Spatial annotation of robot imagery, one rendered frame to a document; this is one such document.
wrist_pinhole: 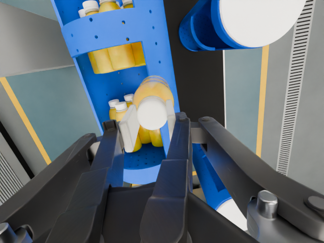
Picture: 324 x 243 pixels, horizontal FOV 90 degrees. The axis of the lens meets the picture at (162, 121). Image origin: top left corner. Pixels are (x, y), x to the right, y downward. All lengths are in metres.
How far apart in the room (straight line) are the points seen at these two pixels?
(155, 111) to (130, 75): 0.49
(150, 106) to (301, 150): 2.56
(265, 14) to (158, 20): 0.37
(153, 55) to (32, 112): 1.82
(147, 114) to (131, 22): 0.26
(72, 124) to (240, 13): 1.75
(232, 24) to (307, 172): 2.58
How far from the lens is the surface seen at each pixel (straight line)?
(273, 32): 0.72
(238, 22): 0.66
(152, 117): 0.20
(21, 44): 1.10
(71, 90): 1.85
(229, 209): 1.05
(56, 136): 2.13
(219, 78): 1.61
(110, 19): 0.41
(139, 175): 0.53
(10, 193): 2.31
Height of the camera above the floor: 1.63
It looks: 67 degrees down
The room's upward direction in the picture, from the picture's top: 173 degrees clockwise
